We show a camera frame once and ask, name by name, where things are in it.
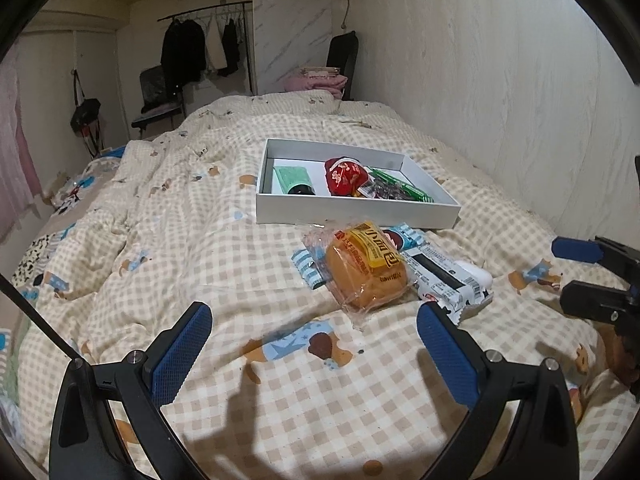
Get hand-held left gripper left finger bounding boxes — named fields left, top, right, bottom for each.
left=47, top=301, right=213, bottom=480

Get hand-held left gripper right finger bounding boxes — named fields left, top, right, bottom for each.
left=416, top=301, right=581, bottom=480

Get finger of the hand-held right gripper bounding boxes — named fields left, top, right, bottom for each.
left=551, top=235, right=640, bottom=276
left=559, top=280, right=640, bottom=328

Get packaged round bread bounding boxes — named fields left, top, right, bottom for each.
left=302, top=220, right=411, bottom=328

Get white cardboard box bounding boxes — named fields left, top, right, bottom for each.
left=256, top=138, right=462, bottom=231

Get green box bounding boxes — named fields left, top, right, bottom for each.
left=367, top=166, right=433, bottom=204

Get dark transparent hair claw clip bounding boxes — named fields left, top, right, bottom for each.
left=357, top=182, right=416, bottom=201

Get red snack packet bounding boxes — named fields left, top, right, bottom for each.
left=324, top=156, right=371, bottom=198

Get mint green tube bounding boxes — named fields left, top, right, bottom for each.
left=272, top=166, right=317, bottom=196

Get white and black snack packet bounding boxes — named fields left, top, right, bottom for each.
left=402, top=245, right=493, bottom=323

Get black spotted white cloth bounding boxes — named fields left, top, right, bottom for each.
left=10, top=232, right=63, bottom=286

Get cartoon printed bedsheet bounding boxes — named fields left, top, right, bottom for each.
left=47, top=145, right=131, bottom=221

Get pink curtain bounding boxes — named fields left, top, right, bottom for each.
left=0, top=60, right=43, bottom=241

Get black handbag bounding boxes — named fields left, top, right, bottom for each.
left=70, top=70, right=103, bottom=136

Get black folding chair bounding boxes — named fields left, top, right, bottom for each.
left=131, top=66, right=187, bottom=133

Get black office chair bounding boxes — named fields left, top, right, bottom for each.
left=326, top=31, right=359, bottom=102

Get black hanging jacket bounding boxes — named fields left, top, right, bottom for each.
left=160, top=19, right=207, bottom=93

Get pink folded blankets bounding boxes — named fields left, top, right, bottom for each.
left=284, top=66, right=348, bottom=95

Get white hanging garment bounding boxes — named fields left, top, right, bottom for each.
left=204, top=22, right=230, bottom=73

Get black hanging top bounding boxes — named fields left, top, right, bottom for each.
left=220, top=19, right=241, bottom=77

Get black clothes rack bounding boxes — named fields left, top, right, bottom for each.
left=157, top=0, right=257, bottom=96

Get black cable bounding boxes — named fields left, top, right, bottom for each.
left=0, top=274, right=83, bottom=363

